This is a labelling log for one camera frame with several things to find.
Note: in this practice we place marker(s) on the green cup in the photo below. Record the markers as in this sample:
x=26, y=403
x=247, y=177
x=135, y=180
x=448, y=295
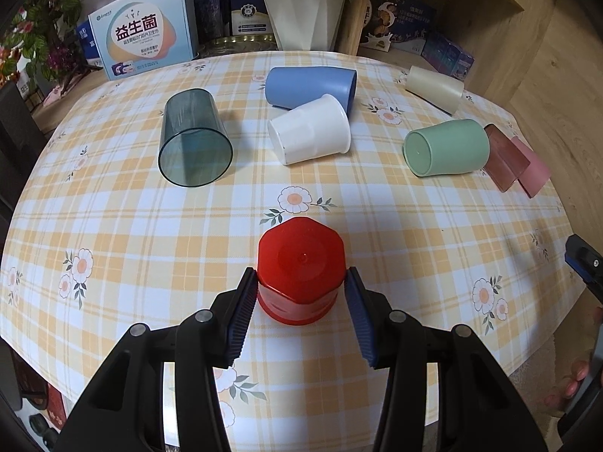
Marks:
x=452, y=146

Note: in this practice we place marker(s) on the dark blue patterned box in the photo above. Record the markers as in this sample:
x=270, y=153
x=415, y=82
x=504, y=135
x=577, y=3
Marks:
x=208, y=16

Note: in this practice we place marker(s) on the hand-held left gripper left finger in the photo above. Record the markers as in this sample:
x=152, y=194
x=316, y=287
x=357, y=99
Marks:
x=238, y=325

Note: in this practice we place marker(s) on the white and blue printed box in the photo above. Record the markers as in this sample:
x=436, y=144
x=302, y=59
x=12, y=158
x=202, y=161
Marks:
x=146, y=33

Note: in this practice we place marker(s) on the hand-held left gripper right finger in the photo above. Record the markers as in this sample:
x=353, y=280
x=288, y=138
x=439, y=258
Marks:
x=360, y=320

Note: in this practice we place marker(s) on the blue cup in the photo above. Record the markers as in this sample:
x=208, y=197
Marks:
x=301, y=84

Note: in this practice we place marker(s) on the purple blue box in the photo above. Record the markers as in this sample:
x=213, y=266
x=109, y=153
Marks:
x=447, y=54

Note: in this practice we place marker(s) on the white flower pot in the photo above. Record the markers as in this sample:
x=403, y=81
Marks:
x=304, y=19

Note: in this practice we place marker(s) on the plaid floral tablecloth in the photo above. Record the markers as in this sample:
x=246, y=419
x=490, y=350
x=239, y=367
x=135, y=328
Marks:
x=141, y=245

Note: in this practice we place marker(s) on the person's right hand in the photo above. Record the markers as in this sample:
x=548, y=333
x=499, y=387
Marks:
x=572, y=383

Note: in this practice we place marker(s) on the cream cup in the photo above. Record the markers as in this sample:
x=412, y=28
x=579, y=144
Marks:
x=436, y=87

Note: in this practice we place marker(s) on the gold tray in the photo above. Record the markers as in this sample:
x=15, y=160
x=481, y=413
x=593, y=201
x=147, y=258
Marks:
x=235, y=44

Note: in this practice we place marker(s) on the dark chair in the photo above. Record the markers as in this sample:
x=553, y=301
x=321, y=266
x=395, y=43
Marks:
x=19, y=141

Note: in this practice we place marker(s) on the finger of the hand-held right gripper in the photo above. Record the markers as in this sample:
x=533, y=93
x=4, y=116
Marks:
x=586, y=263

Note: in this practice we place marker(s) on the white cup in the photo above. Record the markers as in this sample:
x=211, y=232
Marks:
x=315, y=132

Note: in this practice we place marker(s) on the pink artificial flower plant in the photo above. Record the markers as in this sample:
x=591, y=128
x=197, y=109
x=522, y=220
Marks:
x=52, y=14

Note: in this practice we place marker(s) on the transparent grey cup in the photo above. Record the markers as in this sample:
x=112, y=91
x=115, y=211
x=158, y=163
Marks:
x=188, y=117

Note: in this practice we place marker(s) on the dark blue box white label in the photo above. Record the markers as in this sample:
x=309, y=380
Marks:
x=249, y=14

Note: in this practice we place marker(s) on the red plastic cup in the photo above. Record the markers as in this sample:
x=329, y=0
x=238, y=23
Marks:
x=301, y=263

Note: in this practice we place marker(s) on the dark blue illustrated box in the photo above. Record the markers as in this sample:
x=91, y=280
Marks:
x=400, y=19

